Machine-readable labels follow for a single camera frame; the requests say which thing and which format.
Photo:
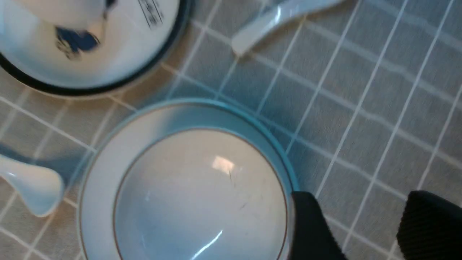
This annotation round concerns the grey checked tablecloth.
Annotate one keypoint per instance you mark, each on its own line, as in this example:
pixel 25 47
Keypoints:
pixel 365 99

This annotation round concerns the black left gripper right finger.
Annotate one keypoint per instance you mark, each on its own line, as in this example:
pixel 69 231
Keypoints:
pixel 430 228

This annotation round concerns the light blue ceramic spoon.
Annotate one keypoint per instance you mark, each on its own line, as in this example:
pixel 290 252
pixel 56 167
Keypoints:
pixel 256 30

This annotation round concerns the black rimmed white saucer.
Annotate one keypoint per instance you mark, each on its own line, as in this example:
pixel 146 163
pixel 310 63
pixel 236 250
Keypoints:
pixel 82 48

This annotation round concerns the light blue ceramic bowl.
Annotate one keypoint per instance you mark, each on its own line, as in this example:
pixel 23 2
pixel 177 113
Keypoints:
pixel 188 179

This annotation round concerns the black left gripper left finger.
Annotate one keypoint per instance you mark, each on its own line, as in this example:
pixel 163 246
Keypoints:
pixel 312 239

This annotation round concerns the white ceramic spoon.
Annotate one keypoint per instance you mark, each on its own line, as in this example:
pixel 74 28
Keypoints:
pixel 40 188

